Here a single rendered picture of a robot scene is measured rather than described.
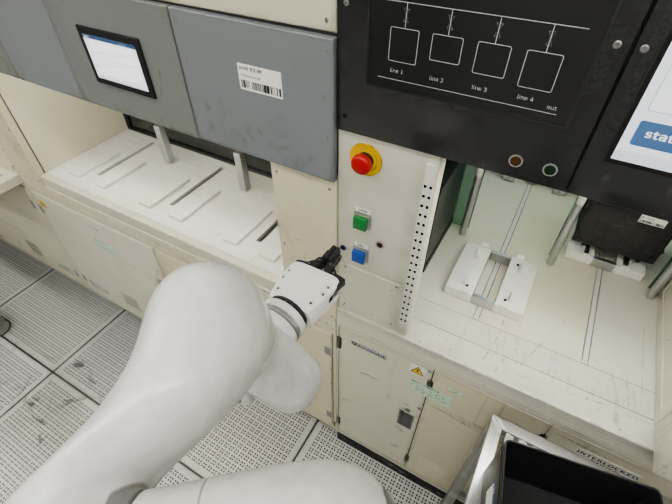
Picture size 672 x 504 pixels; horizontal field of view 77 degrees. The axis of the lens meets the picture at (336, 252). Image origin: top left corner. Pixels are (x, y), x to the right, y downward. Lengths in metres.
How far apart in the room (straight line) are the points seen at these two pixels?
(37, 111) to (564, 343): 1.90
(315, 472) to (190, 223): 1.32
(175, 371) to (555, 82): 0.57
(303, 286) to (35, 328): 2.07
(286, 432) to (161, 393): 1.69
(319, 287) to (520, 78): 0.44
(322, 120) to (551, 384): 0.80
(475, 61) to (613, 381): 0.84
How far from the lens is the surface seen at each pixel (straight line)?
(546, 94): 0.67
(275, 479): 0.25
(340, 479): 0.25
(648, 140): 0.69
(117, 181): 1.83
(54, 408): 2.32
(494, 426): 1.17
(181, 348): 0.27
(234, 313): 0.29
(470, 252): 1.32
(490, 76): 0.67
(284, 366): 0.55
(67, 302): 2.70
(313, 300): 0.72
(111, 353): 2.37
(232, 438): 1.96
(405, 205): 0.83
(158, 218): 1.58
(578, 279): 1.41
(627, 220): 1.37
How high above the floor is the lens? 1.78
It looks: 44 degrees down
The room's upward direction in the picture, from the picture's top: straight up
